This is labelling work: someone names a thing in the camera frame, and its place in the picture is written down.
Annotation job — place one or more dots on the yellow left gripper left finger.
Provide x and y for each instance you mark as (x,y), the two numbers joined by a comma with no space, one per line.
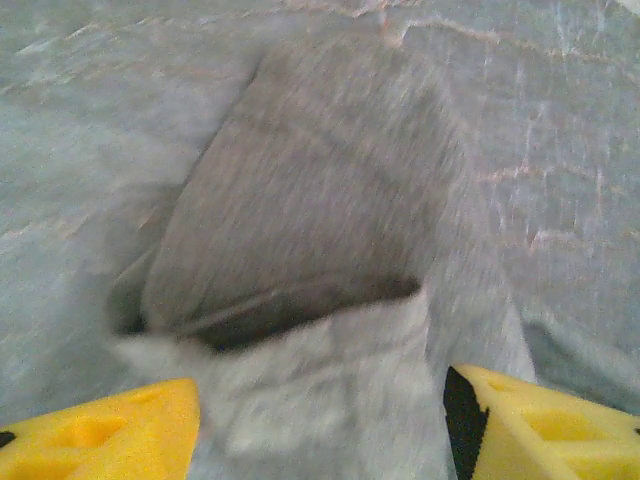
(100,440)

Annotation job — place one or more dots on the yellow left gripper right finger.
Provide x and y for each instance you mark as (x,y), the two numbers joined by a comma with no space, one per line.
(550,435)

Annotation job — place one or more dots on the grey garment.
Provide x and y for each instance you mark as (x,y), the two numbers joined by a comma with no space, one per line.
(310,175)

